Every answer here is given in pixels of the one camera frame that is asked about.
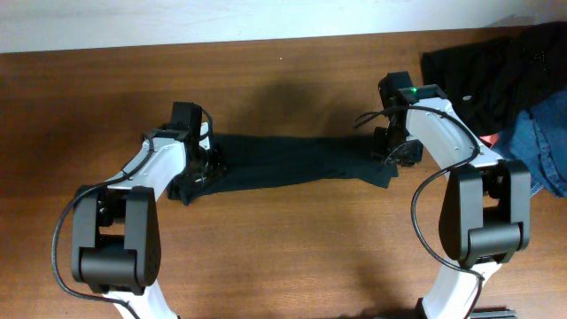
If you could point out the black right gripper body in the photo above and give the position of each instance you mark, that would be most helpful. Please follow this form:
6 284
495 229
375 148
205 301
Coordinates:
393 146

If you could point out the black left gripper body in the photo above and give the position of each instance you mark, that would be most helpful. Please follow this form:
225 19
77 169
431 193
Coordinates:
205 167

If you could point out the dark green cloth garment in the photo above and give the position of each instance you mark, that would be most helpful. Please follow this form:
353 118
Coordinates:
242 163

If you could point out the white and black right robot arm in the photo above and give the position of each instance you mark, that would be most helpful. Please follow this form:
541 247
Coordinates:
485 214

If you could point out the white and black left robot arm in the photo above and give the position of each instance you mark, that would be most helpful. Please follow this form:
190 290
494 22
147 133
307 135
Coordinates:
116 249

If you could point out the blue denim jeans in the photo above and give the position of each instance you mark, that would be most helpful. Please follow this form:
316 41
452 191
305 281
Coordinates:
538 138

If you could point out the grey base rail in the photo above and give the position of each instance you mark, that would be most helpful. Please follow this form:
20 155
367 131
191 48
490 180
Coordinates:
494 313

